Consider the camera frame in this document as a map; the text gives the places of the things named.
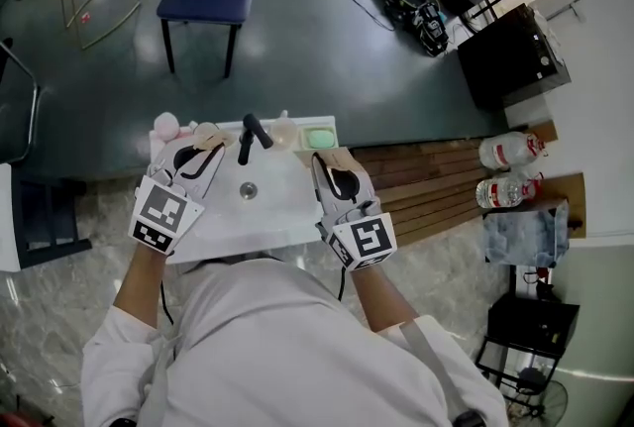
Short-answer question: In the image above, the black bag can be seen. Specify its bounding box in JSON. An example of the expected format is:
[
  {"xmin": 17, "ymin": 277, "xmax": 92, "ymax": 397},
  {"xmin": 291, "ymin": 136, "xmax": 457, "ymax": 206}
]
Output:
[{"xmin": 377, "ymin": 0, "xmax": 451, "ymax": 58}]

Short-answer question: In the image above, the black floor fan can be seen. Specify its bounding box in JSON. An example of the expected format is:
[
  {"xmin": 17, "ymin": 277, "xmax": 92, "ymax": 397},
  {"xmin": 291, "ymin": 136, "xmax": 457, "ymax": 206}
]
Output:
[{"xmin": 504, "ymin": 378, "xmax": 570, "ymax": 427}]

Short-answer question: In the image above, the translucent cup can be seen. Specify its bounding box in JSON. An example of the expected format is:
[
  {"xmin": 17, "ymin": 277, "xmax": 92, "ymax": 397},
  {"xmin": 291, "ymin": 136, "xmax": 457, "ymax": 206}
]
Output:
[{"xmin": 268, "ymin": 117, "xmax": 299, "ymax": 153}]

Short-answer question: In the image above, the clear plastic bag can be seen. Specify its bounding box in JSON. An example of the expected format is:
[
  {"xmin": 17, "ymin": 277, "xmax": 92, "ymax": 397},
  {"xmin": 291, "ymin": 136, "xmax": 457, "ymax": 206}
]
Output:
[{"xmin": 481, "ymin": 204, "xmax": 572, "ymax": 269}]

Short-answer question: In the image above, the black faucet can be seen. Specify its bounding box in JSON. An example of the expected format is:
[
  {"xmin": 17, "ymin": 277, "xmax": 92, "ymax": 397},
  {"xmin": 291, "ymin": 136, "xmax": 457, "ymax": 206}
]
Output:
[{"xmin": 236, "ymin": 113, "xmax": 275, "ymax": 167}]

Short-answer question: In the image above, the black and white shelf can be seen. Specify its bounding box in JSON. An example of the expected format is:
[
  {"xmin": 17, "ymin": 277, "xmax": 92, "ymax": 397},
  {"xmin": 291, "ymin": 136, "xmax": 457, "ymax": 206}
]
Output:
[{"xmin": 0, "ymin": 161, "xmax": 94, "ymax": 273}]

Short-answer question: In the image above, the person's right forearm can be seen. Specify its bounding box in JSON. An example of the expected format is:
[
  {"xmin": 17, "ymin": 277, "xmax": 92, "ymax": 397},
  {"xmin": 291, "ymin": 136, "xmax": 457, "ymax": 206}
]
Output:
[{"xmin": 346, "ymin": 261, "xmax": 421, "ymax": 335}]

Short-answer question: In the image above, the black metal chair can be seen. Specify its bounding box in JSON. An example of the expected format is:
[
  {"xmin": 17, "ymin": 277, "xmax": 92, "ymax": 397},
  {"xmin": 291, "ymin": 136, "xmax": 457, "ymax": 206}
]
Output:
[{"xmin": 0, "ymin": 37, "xmax": 40, "ymax": 165}]

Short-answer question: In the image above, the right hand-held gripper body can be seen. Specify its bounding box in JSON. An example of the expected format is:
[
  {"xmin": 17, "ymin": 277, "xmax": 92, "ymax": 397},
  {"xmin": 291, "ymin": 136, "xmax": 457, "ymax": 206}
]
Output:
[{"xmin": 313, "ymin": 165, "xmax": 398, "ymax": 273}]

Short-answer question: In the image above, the black metal frame cart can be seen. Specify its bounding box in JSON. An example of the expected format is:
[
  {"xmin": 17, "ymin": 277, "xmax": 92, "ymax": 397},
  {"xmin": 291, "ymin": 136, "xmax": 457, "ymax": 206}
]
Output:
[{"xmin": 474, "ymin": 293, "xmax": 581, "ymax": 399}]

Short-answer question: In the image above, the person's white shirt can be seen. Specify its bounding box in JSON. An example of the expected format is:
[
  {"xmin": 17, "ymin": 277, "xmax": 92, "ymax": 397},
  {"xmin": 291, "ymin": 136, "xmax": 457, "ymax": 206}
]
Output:
[{"xmin": 80, "ymin": 256, "xmax": 511, "ymax": 427}]

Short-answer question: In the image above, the pink bath puff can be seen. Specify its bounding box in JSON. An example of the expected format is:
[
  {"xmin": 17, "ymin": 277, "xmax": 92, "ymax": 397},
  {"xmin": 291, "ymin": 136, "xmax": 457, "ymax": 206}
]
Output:
[{"xmin": 153, "ymin": 111, "xmax": 195, "ymax": 145}]

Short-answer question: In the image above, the large clear water bottle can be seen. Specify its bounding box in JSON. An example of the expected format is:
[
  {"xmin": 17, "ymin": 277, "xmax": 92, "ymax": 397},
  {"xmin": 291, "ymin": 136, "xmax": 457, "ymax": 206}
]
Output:
[
  {"xmin": 476, "ymin": 131, "xmax": 550, "ymax": 171},
  {"xmin": 474, "ymin": 170, "xmax": 545, "ymax": 212}
]

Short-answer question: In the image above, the green soap dish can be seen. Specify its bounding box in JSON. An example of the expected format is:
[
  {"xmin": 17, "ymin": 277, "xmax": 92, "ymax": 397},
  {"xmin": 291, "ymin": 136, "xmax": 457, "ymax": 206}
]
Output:
[{"xmin": 300, "ymin": 126, "xmax": 337, "ymax": 151}]

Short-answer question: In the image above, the white sink basin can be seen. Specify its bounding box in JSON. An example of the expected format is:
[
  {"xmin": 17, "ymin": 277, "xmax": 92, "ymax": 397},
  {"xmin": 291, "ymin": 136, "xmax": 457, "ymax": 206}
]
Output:
[{"xmin": 148, "ymin": 114, "xmax": 344, "ymax": 266}]

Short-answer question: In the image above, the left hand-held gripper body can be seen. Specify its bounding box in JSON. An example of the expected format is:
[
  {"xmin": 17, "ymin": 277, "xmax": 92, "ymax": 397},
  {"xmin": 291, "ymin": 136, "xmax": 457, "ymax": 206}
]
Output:
[{"xmin": 127, "ymin": 139, "xmax": 229, "ymax": 256}]

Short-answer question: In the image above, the black microwave oven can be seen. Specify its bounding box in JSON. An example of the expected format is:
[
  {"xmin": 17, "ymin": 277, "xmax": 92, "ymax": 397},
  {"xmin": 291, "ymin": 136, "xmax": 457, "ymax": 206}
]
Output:
[{"xmin": 456, "ymin": 2, "xmax": 573, "ymax": 111}]

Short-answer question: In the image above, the wooden slat panel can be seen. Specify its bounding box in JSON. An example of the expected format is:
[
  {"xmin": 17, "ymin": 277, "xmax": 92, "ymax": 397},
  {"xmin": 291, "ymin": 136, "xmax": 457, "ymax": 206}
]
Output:
[{"xmin": 348, "ymin": 120, "xmax": 587, "ymax": 249}]

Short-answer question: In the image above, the person's left forearm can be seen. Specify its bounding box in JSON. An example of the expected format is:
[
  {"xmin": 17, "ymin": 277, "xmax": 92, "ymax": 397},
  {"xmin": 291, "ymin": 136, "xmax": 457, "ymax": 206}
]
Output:
[{"xmin": 112, "ymin": 244, "xmax": 168, "ymax": 332}]

